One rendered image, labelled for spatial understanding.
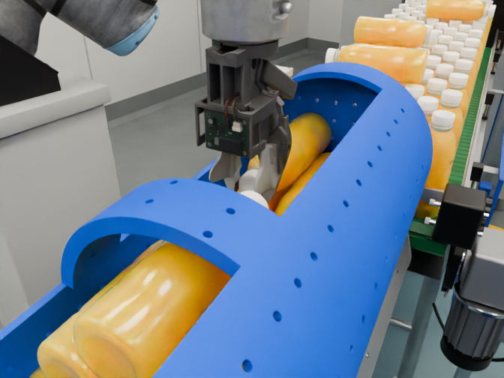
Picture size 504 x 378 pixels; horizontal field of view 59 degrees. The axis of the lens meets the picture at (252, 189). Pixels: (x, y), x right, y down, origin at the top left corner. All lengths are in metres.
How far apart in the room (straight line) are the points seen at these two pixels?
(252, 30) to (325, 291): 0.25
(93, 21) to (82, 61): 2.49
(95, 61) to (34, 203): 2.62
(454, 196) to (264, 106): 0.47
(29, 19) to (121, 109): 2.79
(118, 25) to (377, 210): 0.77
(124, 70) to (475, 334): 3.22
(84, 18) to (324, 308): 0.87
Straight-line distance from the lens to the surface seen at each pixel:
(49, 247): 1.13
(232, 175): 0.58
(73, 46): 3.51
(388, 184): 0.50
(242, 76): 0.47
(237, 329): 0.28
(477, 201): 0.86
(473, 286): 1.02
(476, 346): 1.13
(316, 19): 5.68
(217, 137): 0.49
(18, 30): 1.03
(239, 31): 0.45
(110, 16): 1.06
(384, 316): 0.78
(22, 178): 1.03
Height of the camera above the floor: 1.42
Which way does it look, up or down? 32 degrees down
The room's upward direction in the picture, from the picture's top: straight up
